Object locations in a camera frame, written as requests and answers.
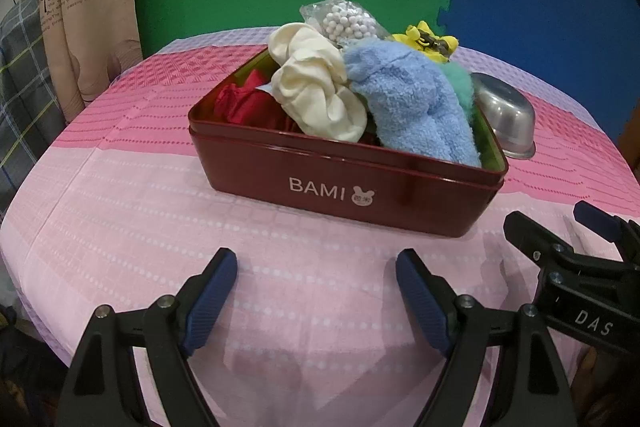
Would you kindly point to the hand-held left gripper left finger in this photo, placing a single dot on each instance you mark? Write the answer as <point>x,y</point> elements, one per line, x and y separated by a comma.
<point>210,302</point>

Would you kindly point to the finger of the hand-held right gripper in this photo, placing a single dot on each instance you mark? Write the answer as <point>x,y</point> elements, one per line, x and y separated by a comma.
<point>597,217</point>
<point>545,247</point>

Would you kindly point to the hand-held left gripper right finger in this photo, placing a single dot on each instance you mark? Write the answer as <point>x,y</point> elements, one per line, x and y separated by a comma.
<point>422,302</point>

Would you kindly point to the dark red tin box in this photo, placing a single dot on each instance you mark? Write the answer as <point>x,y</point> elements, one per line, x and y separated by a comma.
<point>340,192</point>

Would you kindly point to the teal fluffy scrunchie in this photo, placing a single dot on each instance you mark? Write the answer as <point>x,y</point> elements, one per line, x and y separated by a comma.
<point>462,92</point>

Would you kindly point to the light blue fluffy sock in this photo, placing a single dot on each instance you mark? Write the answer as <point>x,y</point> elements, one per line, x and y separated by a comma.
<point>415,102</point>

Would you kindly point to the red cloth pouch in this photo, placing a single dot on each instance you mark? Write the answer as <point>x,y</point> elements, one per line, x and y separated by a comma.
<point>250,107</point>

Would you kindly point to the yellow soft toy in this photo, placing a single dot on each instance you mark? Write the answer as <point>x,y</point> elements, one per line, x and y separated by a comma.
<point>427,41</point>

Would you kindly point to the cream scrunchie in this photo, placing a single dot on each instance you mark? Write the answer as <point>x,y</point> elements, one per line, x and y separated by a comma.
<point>310,82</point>

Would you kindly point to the bag of white beads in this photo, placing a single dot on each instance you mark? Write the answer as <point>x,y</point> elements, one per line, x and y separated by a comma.
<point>345,22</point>

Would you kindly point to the pink checked tablecloth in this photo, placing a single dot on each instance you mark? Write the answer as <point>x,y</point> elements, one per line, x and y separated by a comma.
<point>150,217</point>

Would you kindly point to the steel bowl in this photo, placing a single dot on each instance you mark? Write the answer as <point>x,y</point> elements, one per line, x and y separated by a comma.
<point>505,117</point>

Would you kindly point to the grey plaid cloth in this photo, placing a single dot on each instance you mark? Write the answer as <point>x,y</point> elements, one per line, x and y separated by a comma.
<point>25,97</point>

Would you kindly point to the beige flower print curtain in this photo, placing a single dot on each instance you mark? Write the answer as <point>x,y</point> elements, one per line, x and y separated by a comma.
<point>85,7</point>

